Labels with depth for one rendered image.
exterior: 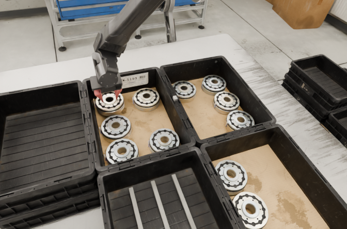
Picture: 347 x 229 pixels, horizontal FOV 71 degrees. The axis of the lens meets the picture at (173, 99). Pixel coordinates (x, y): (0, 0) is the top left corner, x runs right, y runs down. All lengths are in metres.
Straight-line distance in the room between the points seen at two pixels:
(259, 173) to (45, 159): 0.69
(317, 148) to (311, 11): 2.66
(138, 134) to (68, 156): 0.24
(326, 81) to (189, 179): 1.43
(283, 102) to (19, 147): 1.14
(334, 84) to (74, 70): 1.68
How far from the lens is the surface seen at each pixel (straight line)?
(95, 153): 0.74
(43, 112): 1.04
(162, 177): 0.80
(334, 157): 1.23
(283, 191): 0.88
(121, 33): 0.70
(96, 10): 2.72
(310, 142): 1.23
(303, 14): 3.64
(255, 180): 0.86
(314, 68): 2.08
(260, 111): 0.94
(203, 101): 1.01
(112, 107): 0.92
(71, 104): 1.03
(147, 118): 0.93
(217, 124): 0.94
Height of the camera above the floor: 1.55
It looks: 45 degrees down
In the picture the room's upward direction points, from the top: 5 degrees clockwise
